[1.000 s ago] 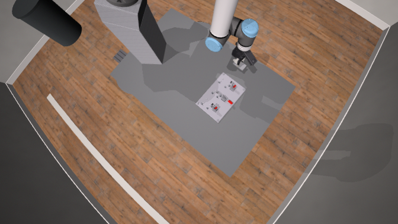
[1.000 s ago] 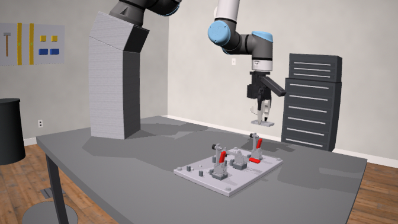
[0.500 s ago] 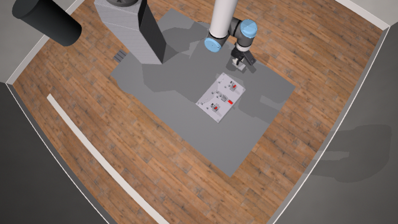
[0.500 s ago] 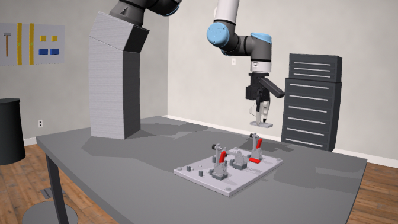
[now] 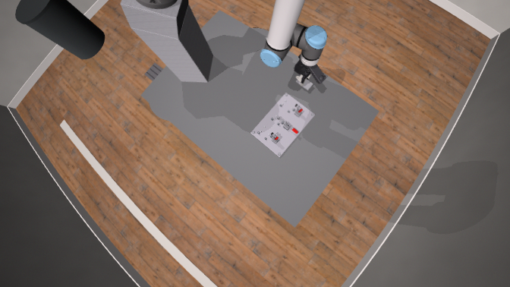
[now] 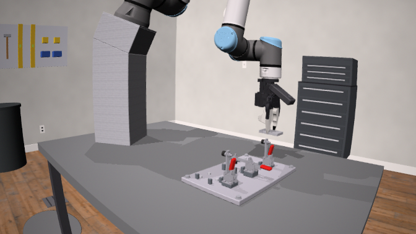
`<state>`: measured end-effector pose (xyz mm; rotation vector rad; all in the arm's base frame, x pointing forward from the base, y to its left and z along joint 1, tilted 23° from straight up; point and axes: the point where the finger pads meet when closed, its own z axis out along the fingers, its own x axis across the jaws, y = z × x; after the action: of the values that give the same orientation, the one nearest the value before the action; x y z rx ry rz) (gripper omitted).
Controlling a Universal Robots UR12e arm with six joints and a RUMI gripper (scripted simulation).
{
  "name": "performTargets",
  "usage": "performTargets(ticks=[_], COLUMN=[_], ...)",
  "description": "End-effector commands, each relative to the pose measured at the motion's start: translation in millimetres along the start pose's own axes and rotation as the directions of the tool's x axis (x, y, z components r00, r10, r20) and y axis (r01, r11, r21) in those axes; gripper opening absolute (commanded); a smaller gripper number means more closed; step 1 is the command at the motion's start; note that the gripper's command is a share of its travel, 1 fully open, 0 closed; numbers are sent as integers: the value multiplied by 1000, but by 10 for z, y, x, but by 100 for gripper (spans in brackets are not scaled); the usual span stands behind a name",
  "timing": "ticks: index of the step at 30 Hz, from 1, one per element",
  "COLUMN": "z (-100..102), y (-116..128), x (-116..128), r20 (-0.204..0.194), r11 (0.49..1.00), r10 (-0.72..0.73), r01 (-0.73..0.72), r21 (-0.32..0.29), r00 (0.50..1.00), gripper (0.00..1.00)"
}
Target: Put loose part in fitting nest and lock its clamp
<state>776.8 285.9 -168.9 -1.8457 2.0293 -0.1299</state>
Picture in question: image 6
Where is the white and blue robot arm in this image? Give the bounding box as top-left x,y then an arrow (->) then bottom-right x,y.
114,0 -> 295,105

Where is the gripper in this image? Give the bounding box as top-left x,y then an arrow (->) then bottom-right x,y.
254,78 -> 280,134

